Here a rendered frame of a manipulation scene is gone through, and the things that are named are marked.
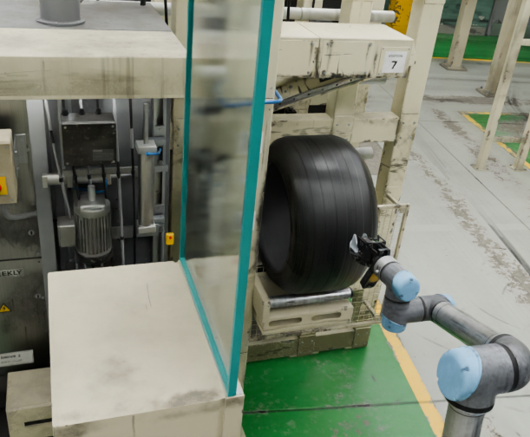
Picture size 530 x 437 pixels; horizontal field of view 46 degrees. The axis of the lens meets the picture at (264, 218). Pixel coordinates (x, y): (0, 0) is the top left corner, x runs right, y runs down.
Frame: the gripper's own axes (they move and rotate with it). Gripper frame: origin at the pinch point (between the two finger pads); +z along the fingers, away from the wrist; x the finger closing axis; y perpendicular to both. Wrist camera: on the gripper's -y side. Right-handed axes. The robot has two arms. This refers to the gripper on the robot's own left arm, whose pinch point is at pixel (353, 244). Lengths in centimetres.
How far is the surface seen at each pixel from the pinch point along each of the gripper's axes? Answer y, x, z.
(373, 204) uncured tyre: 11.6, -8.6, 5.6
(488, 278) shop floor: -106, -182, 139
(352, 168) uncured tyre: 22.1, -3.0, 12.6
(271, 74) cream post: 53, 27, 15
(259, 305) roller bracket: -29.9, 25.2, 17.6
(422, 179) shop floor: -88, -218, 287
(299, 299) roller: -29.5, 9.7, 17.7
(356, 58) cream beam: 54, -15, 41
